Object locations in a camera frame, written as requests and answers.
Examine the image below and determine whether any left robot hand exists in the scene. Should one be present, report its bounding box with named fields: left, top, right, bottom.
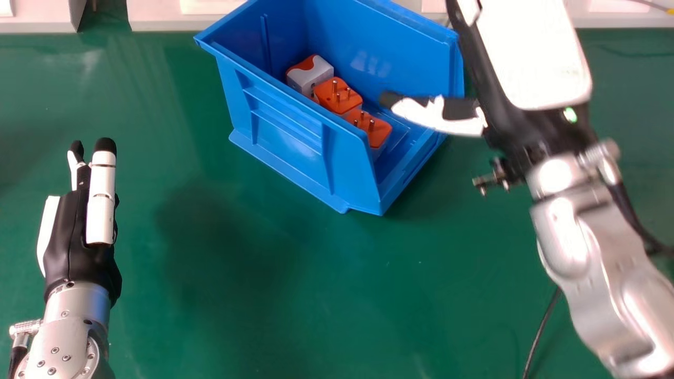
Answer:
left=36, top=137, right=123, bottom=308

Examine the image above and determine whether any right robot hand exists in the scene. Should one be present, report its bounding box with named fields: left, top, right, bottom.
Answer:
left=379, top=0, right=598, bottom=174

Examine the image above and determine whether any white-and-orange plug adapter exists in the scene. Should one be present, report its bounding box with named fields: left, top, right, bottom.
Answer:
left=311, top=77, right=363, bottom=115
left=286, top=54, right=335, bottom=98
left=343, top=108, right=393, bottom=159

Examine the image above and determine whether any blue plastic bin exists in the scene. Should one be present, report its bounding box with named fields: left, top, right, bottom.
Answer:
left=193, top=0, right=465, bottom=216

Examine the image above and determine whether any black cable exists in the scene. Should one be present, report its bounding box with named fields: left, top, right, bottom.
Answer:
left=521, top=287, right=562, bottom=379

